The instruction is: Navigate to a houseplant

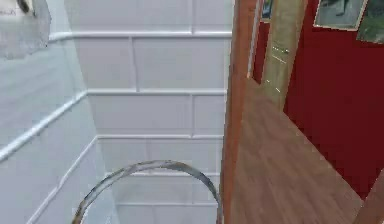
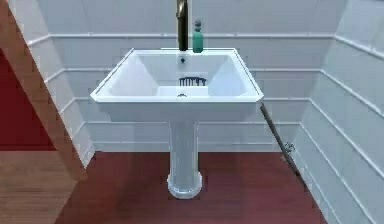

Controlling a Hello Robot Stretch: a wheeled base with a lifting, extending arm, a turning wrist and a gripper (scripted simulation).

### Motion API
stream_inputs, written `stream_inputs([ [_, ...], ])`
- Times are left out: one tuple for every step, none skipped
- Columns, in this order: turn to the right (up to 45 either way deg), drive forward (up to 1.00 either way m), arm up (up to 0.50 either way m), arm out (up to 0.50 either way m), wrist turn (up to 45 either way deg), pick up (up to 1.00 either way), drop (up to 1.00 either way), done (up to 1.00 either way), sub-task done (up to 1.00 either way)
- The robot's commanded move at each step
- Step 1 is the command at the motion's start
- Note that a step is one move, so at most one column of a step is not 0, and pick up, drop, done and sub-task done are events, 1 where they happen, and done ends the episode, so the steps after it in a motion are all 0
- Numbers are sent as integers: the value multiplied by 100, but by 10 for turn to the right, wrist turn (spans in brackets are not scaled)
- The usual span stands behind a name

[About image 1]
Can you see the grey metal round rim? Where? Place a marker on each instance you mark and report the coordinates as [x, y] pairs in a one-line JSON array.
[[100, 186]]

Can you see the small framed blue picture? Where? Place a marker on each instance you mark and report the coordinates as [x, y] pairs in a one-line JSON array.
[[267, 10]]

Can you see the grey translucent sheet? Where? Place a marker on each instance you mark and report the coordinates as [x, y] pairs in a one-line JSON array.
[[23, 33]]

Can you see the brown wooden door frame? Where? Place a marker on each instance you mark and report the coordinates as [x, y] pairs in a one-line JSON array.
[[235, 100]]

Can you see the white framed grey picture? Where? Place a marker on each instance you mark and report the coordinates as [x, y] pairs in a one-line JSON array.
[[340, 13]]

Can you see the brown wooden furniture corner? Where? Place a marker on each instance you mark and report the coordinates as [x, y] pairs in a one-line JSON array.
[[373, 206]]

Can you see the white framed green picture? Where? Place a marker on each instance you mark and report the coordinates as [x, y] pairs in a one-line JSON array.
[[373, 23]]

